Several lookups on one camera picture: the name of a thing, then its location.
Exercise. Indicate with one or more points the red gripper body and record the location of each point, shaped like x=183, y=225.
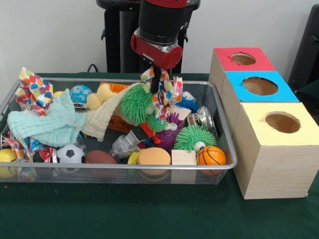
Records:
x=154, y=53

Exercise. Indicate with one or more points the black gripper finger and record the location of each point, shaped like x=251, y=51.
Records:
x=152, y=79
x=158, y=79

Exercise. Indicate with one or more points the mint green knitted cloth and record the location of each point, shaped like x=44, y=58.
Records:
x=42, y=122

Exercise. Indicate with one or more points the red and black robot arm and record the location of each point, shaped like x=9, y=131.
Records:
x=159, y=20

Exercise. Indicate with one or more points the wooden box with three holes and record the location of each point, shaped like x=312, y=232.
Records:
x=274, y=169

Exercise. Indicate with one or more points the large green spiky ball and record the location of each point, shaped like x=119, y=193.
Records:
x=135, y=103

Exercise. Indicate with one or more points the cream knitted cloth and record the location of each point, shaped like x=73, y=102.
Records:
x=102, y=117

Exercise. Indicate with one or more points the silver toy robot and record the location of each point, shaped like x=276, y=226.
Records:
x=125, y=147

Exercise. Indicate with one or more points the orange foam disc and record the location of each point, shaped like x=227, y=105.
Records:
x=154, y=156

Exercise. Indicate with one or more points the plain wooden cube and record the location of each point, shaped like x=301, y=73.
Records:
x=184, y=157

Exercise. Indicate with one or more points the orange toy basketball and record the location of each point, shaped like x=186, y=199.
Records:
x=211, y=155

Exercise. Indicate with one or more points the brown toy football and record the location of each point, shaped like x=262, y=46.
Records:
x=101, y=157

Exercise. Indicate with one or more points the black and white soccer ball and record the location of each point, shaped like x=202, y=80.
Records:
x=70, y=154

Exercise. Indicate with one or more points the dark green tablecloth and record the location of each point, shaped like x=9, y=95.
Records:
x=149, y=211

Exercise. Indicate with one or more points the black flat panel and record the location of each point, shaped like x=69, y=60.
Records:
x=306, y=49

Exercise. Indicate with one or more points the neighbouring green table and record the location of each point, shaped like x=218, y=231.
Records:
x=311, y=92

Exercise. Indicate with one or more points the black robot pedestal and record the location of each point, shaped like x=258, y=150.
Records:
x=119, y=37

